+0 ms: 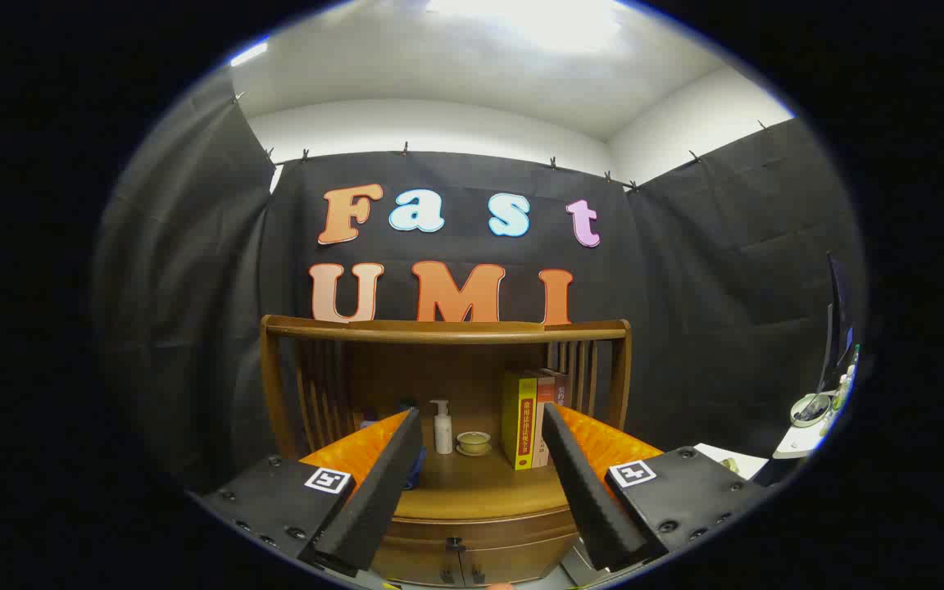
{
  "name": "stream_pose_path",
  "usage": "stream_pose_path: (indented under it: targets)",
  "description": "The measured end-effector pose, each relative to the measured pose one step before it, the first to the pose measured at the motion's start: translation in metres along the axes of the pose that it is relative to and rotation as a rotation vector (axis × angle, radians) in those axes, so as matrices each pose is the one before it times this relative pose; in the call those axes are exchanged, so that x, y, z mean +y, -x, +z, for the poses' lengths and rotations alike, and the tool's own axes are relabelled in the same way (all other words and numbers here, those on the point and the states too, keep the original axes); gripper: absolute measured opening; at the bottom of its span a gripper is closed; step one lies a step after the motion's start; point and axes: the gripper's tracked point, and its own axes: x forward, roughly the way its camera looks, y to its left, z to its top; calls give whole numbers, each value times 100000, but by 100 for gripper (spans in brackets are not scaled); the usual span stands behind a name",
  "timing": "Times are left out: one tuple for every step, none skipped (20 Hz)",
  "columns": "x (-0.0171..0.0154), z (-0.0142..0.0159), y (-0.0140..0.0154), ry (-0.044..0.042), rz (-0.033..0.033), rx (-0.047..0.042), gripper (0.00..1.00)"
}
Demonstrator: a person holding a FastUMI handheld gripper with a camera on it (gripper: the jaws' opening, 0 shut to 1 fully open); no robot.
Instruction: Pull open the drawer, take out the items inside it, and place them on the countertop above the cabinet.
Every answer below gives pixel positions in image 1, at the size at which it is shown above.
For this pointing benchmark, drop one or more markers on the wooden drawer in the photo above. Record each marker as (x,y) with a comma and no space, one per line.
(505,528)

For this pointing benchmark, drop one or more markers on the wooden cabinet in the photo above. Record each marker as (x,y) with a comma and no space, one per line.
(443,330)

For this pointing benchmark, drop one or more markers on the white pump bottle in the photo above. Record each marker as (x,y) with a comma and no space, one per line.
(443,430)

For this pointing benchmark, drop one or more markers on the wooden countertop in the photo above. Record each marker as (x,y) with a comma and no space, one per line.
(480,492)

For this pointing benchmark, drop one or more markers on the white desk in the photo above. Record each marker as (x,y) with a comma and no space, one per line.
(800,444)

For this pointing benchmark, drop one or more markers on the yellow-green lidded teacup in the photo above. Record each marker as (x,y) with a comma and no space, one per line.
(473,442)

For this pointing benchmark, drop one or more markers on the beige orange book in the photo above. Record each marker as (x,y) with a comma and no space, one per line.
(543,397)

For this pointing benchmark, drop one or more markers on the yellow book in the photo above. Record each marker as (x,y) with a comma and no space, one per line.
(521,418)

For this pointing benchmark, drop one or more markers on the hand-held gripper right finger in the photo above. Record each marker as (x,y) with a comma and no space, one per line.
(587,492)

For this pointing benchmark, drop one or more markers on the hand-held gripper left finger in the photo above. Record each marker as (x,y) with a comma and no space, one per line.
(382,492)

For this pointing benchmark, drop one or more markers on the blue towel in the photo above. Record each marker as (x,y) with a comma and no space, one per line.
(416,471)

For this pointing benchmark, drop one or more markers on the grey round bowl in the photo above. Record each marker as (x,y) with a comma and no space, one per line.
(808,408)

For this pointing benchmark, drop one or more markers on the brown book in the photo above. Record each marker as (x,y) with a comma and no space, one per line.
(562,389)

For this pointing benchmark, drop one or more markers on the dark monitor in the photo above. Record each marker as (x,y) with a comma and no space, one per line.
(839,319)

